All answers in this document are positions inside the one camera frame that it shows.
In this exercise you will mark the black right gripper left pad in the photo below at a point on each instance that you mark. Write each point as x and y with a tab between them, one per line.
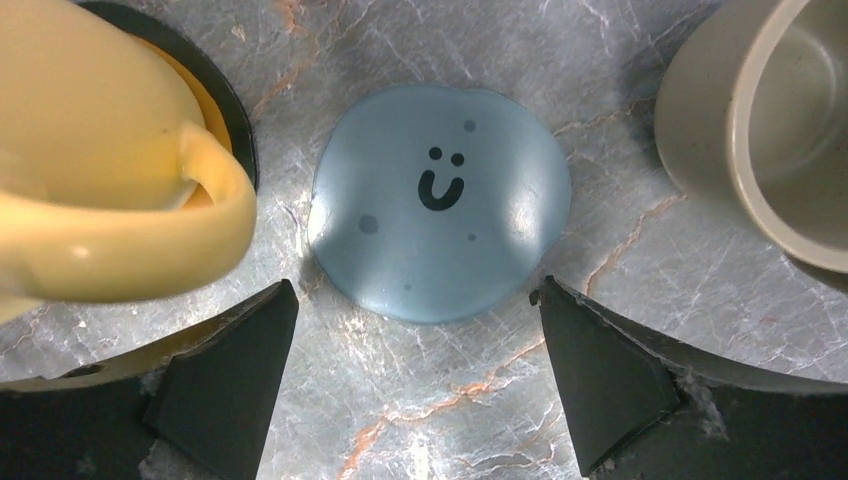
207	391

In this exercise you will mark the blue round coaster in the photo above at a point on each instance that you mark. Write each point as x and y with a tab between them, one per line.
432	204

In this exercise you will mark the black right gripper right pad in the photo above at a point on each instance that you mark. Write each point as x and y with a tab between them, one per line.
642	405

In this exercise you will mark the small grey cup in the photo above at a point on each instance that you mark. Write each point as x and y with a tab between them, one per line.
751	119

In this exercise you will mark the yellow ceramic mug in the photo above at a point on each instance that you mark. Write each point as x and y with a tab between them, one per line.
112	188

